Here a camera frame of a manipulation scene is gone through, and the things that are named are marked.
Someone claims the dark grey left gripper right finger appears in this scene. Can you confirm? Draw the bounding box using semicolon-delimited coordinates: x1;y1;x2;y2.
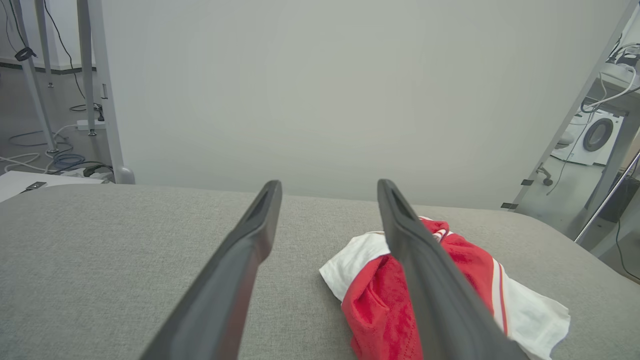
377;178;531;360

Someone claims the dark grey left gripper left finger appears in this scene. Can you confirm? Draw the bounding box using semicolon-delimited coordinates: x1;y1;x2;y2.
140;179;283;360

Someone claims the red and white garment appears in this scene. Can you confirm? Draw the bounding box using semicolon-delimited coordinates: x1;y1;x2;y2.
319;216;571;360

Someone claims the silver metal rod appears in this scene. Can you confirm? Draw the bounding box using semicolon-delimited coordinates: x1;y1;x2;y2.
574;150;640;244

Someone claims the black box under desk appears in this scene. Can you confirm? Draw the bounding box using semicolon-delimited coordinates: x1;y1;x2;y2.
597;174;640;224

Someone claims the white partition panel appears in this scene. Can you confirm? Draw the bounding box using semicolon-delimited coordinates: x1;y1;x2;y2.
100;0;632;211

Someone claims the white washing machine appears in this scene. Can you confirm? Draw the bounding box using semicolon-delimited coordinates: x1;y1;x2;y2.
550;106;626;166

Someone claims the white equipment box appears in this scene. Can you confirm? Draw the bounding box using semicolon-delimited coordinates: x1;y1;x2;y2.
0;171;106;203

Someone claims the grey metal stand leg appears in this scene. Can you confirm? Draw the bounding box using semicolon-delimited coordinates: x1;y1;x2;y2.
9;0;60;154
76;0;98;137
34;0;55;89

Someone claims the grey partition frame post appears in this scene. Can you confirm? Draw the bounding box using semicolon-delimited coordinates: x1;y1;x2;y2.
87;0;136;185
501;0;640;212

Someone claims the blue coiled cable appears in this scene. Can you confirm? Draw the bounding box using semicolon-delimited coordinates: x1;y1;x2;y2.
51;151;87;171

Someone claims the white floor cable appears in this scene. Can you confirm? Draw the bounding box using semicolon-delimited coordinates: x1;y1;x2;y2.
0;124;78;174

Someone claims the black floor cable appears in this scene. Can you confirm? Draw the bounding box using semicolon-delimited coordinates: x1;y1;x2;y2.
43;0;103;113

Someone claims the grey desk with cables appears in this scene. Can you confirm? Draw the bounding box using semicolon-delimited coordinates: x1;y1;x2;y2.
584;42;640;211

